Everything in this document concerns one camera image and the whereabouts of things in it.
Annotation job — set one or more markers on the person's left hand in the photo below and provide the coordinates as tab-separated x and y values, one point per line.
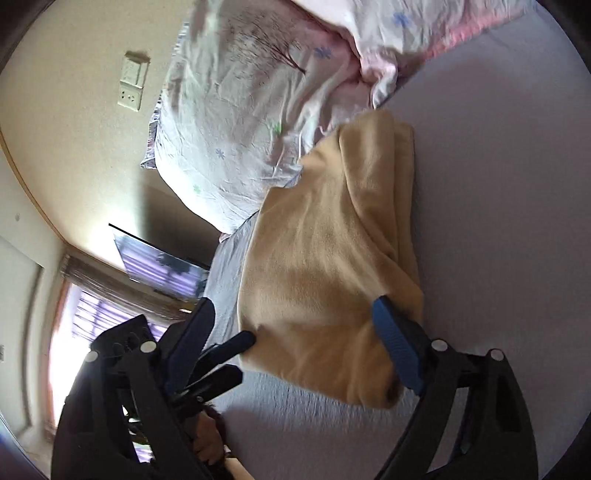
209	436

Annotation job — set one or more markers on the wall mounted television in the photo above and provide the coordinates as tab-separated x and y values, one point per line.
165	273

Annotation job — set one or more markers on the pink floral pillow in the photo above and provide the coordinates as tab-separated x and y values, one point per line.
393	38

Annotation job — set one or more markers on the brown window curtain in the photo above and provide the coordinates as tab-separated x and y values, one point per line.
125	294

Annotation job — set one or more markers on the white floral pillow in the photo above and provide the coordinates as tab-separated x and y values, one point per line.
252	86

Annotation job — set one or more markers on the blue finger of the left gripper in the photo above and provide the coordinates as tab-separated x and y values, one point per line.
220	353
217	380

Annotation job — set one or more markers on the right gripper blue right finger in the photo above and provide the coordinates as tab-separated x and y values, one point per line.
495	439

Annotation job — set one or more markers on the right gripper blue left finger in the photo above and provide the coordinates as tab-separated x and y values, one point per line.
125	413

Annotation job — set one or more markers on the white wall switch panel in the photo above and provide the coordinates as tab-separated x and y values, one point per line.
132	80

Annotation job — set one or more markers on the tan fleece sweater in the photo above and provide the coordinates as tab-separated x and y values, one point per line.
322	252

